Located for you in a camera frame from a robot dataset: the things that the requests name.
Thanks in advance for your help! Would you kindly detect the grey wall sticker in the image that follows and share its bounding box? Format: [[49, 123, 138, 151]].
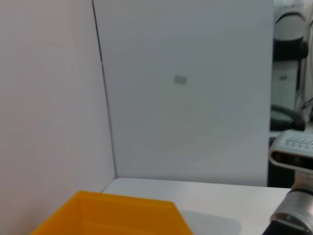
[[174, 74, 188, 85]]

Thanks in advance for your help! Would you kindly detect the yellow plastic bin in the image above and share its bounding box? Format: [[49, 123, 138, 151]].
[[30, 190, 194, 235]]

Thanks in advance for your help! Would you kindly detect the black white office chair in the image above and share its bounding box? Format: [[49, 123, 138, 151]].
[[270, 0, 313, 132]]

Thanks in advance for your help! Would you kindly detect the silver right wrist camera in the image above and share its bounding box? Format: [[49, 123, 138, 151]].
[[268, 129, 313, 176]]

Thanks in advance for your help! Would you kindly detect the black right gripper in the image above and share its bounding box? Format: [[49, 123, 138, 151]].
[[261, 219, 313, 235]]

